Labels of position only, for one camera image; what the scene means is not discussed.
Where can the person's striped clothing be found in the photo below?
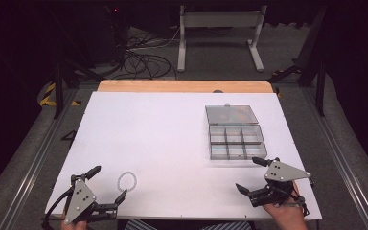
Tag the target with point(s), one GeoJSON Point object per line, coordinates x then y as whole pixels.
{"type": "Point", "coordinates": [140, 225]}

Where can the person's right hand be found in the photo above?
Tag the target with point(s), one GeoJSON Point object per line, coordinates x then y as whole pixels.
{"type": "Point", "coordinates": [286, 218]}

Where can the clear plastic compartment box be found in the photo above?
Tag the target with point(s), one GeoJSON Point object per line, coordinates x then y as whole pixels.
{"type": "Point", "coordinates": [236, 140]}

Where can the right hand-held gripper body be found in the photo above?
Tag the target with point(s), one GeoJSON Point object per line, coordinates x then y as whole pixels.
{"type": "Point", "coordinates": [282, 172]}

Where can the yellow black hazard tape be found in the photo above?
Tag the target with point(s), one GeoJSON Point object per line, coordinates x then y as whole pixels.
{"type": "Point", "coordinates": [46, 100]}

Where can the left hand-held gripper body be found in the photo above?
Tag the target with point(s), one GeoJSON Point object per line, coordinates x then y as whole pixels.
{"type": "Point", "coordinates": [80, 198]}

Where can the black triangular bracket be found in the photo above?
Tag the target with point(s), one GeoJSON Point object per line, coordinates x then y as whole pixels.
{"type": "Point", "coordinates": [70, 136]}

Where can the person's left hand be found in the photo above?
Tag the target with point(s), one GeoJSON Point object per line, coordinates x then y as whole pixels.
{"type": "Point", "coordinates": [73, 225]}

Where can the aluminium floor rail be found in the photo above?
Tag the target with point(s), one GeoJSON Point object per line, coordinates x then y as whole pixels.
{"type": "Point", "coordinates": [35, 166]}
{"type": "Point", "coordinates": [341, 166]}

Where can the black tripod stand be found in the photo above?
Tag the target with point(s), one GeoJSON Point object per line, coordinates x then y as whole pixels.
{"type": "Point", "coordinates": [320, 92]}
{"type": "Point", "coordinates": [58, 89]}

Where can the white metal stand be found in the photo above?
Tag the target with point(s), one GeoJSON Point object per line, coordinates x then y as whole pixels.
{"type": "Point", "coordinates": [220, 19]}

